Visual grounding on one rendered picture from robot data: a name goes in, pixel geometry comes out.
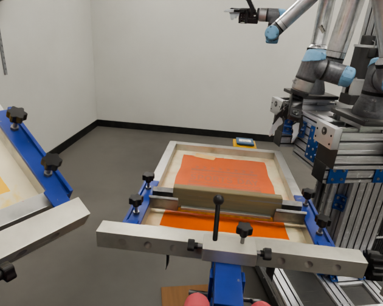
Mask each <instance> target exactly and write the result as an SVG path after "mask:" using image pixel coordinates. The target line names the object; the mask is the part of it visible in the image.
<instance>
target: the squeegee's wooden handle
mask: <svg viewBox="0 0 383 306"><path fill-rule="evenodd" d="M218 194H219V195H222V196H223V197H224V203H223V204H222V205H221V206H220V209H224V210H230V211H241V212H247V213H258V214H269V215H271V217H274V212H275V210H276V209H281V206H282V203H283V198H282V196H281V195H279V194H268V193H261V192H250V191H239V190H232V189H221V188H210V187H203V186H192V185H181V184H174V187H173V197H174V198H178V207H181V205H185V206H197V207H203V208H213V209H215V204H214V202H213V198H214V196H215V195H218Z"/></svg>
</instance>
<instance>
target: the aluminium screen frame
mask: <svg viewBox="0 0 383 306"><path fill-rule="evenodd" d="M176 150H180V151H193V152H205V153H212V154H224V155H236V156H243V157H255V158H268V159H274V162H275V165H276V167H277V169H278V172H279V175H280V177H281V180H282V182H283V185H284V187H285V190H286V192H287V195H288V197H289V200H291V201H295V200H294V195H297V196H302V194H301V192H300V190H299V188H298V186H297V184H296V182H295V180H294V178H293V176H292V174H291V171H290V169H289V167H288V165H287V163H286V161H285V159H284V157H283V155H282V153H281V151H272V150H264V149H252V148H239V147H233V146H220V145H213V144H200V143H188V142H181V141H170V142H169V144H168V146H167V148H166V150H165V152H164V154H163V156H162V158H161V160H160V162H159V164H158V166H157V168H156V170H155V172H154V180H157V181H159V184H158V186H159V187H160V186H161V184H162V182H163V180H164V177H165V175H166V173H167V170H168V167H169V165H170V163H171V160H172V158H173V156H174V153H175V151H176ZM150 211H151V208H150V206H149V207H148V209H147V211H146V213H145V216H144V218H143V220H142V223H141V225H145V222H146V221H147V218H148V215H149V213H150ZM300 227H301V230H302V233H303V235H304V237H305V240H306V244H312V245H313V242H312V239H311V236H310V235H309V232H308V230H307V227H306V225H305V223H303V225H300Z"/></svg>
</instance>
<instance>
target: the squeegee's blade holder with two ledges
mask: <svg viewBox="0 0 383 306"><path fill-rule="evenodd" d="M181 209H182V210H188V211H199V212H205V213H215V209H213V208H203V207H197V206H185V205H181ZM220 214H226V215H232V216H243V217H253V218H259V219H271V215H269V214H258V213H251V212H241V211H230V210H224V209H221V210H220Z"/></svg>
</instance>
